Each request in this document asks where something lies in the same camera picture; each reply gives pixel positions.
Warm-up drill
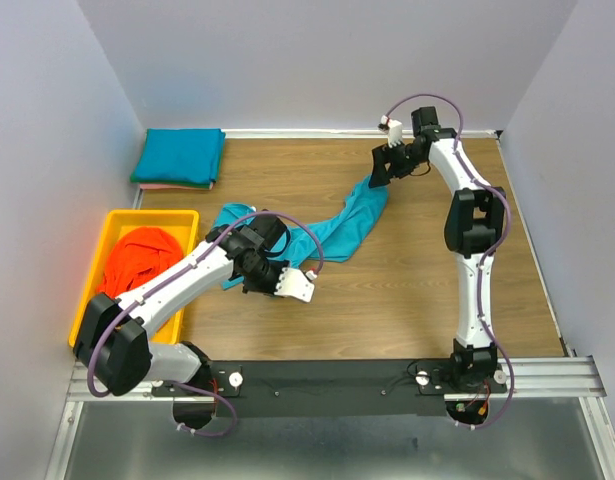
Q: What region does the purple cable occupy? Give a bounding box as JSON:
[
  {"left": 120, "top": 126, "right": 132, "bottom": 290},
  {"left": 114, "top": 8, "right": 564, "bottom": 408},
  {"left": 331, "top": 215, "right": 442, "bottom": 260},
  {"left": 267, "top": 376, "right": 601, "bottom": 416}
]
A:
[
  {"left": 386, "top": 92, "right": 516, "bottom": 431},
  {"left": 86, "top": 210, "right": 325, "bottom": 438}
]

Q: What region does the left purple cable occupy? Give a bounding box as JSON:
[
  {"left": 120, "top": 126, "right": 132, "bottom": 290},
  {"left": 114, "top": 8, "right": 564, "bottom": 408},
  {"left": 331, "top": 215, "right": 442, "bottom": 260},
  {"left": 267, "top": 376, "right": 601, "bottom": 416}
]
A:
[{"left": 86, "top": 210, "right": 325, "bottom": 438}]

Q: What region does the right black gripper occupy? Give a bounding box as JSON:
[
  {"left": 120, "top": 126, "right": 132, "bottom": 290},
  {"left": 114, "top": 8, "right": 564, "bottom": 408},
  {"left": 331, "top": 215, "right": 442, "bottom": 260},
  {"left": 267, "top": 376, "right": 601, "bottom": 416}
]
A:
[{"left": 365, "top": 140, "right": 423, "bottom": 189}]

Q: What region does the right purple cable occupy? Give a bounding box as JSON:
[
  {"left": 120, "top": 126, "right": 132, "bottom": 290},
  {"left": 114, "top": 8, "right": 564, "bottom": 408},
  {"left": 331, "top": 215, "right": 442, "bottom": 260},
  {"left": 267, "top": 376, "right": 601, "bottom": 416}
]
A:
[{"left": 386, "top": 92, "right": 516, "bottom": 431}]

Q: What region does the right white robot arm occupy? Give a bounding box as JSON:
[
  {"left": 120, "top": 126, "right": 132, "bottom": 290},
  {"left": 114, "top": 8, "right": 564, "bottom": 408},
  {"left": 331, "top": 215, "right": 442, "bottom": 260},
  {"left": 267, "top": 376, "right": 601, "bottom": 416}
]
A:
[{"left": 369, "top": 106, "right": 510, "bottom": 392}]

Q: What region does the teal t shirt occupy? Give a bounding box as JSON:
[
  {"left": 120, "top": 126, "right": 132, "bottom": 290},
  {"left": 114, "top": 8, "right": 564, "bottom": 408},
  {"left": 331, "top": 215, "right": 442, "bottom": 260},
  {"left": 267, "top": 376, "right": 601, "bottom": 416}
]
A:
[
  {"left": 213, "top": 179, "right": 391, "bottom": 290},
  {"left": 130, "top": 128, "right": 226, "bottom": 188}
]

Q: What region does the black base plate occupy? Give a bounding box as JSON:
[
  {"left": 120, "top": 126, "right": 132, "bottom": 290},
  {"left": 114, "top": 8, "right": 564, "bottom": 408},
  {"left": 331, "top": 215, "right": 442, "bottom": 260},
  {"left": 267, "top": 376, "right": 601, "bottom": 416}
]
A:
[{"left": 151, "top": 359, "right": 508, "bottom": 428}]

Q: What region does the yellow plastic bin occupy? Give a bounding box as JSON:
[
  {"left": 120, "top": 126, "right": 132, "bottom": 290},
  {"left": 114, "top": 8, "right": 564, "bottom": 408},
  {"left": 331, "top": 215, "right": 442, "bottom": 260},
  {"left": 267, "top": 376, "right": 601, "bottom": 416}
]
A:
[{"left": 68, "top": 209, "right": 200, "bottom": 346}]

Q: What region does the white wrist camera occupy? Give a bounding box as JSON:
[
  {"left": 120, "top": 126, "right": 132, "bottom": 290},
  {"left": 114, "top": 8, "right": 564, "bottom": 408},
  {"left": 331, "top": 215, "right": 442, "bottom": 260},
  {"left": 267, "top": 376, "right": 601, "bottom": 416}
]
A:
[
  {"left": 378, "top": 115, "right": 403, "bottom": 148},
  {"left": 274, "top": 267, "right": 317, "bottom": 303}
]

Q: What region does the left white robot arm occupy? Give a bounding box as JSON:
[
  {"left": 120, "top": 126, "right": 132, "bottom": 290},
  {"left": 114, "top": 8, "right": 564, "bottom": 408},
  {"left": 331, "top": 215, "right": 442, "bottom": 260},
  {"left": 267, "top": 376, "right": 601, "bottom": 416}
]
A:
[{"left": 73, "top": 212, "right": 289, "bottom": 398}]

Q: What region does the orange t shirt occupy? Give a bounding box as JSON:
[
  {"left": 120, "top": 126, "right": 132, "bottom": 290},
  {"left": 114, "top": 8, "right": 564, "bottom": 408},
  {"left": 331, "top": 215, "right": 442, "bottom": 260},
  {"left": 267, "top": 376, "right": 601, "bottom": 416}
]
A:
[{"left": 96, "top": 226, "right": 183, "bottom": 298}]

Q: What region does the aluminium frame rail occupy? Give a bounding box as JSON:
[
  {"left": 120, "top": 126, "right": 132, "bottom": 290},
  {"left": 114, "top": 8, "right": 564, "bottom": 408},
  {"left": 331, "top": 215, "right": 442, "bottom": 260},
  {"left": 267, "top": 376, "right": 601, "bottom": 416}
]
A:
[{"left": 47, "top": 357, "right": 615, "bottom": 479}]

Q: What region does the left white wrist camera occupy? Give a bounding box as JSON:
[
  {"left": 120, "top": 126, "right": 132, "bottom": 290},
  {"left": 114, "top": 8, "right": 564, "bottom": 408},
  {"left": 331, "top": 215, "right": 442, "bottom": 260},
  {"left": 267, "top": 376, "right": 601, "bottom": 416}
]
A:
[{"left": 274, "top": 267, "right": 317, "bottom": 303}]

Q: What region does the folded teal t shirt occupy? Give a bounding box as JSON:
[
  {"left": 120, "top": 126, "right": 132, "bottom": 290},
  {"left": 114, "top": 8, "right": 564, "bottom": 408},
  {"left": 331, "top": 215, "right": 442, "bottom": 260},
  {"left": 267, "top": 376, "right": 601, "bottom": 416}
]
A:
[{"left": 130, "top": 128, "right": 226, "bottom": 188}]

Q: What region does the folded green t shirt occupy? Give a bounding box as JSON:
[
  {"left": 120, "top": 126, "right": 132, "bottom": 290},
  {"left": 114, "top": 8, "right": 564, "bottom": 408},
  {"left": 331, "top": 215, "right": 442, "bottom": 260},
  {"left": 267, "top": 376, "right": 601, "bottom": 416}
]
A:
[{"left": 130, "top": 173, "right": 215, "bottom": 190}]

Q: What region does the folded pink t shirt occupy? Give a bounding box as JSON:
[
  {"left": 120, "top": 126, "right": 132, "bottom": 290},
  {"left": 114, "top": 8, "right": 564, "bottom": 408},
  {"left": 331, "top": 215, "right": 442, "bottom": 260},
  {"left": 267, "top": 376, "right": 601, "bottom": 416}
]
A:
[{"left": 138, "top": 182, "right": 214, "bottom": 191}]

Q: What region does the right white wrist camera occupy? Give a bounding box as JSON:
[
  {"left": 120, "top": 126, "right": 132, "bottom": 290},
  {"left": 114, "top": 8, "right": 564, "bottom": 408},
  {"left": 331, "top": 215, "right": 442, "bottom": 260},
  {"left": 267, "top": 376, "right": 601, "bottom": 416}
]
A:
[{"left": 378, "top": 115, "right": 403, "bottom": 148}]

